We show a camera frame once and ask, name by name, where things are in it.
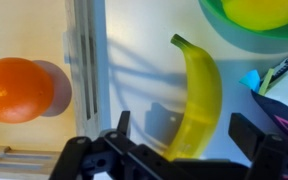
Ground orange fruit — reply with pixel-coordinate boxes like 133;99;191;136
0;56;55;125

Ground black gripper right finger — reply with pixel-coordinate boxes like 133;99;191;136
228;112;288;180

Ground wooden tray box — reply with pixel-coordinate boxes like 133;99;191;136
0;0;112;180

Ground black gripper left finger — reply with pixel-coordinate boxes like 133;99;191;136
48;110;192;180

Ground green plastic bowl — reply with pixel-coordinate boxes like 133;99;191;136
197;0;288;55

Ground yellow green fruit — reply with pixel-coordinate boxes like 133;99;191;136
220;0;288;32

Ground yellow banana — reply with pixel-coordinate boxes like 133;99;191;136
162;33;224;162

